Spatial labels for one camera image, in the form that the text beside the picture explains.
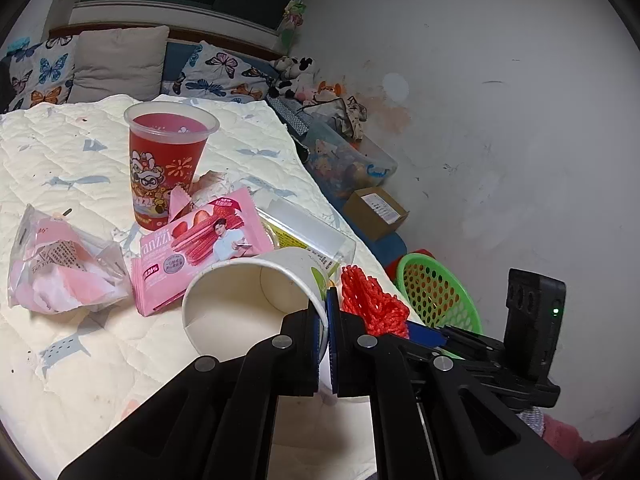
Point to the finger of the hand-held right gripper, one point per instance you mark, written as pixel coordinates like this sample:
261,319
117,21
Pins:
425,334
470,340

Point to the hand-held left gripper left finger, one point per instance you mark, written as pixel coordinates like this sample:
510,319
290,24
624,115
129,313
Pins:
316,342

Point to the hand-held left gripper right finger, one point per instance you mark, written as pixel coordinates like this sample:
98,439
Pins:
333,345

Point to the green plastic basket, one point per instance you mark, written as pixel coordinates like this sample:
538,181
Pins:
435,290

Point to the red foam net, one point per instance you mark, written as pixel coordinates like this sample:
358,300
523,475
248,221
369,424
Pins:
370,305

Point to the white paper cup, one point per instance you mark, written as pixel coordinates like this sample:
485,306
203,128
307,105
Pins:
225,310

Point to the clear plastic container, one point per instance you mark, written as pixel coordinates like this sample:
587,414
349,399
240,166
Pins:
300,230

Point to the pink snack packet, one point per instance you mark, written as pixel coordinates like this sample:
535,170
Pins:
200,245

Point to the red printed plastic cup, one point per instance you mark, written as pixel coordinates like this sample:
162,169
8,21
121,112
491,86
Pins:
165,160

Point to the red plastic stool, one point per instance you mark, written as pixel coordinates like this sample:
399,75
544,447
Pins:
420,254

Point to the brown cardboard box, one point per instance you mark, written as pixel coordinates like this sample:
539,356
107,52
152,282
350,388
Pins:
372,210

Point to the clear storage bin with toys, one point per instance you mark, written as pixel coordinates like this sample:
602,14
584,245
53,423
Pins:
350,160

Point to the crumpled paper wrapper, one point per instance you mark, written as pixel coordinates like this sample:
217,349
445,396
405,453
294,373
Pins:
212,187

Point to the patterned beige cloth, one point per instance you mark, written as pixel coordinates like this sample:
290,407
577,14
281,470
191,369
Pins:
352,115

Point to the pink plush toy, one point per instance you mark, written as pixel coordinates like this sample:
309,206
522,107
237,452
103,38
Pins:
306,95

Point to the orange plush toy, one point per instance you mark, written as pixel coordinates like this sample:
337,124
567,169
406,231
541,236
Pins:
330,92

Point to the clear wrapper with pink paper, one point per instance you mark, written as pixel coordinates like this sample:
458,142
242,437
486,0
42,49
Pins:
65,265

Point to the black and white cow plush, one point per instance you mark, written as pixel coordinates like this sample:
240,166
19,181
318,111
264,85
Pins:
290,72

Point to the butterfly print pillow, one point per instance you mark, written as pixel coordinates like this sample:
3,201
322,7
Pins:
45,75
225,72

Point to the white quilted blanket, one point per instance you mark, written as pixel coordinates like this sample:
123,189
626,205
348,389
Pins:
75,160

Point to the beige pillow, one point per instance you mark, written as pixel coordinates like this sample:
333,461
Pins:
117,65

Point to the green pink wall decoration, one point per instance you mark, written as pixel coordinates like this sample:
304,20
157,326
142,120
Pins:
294,17

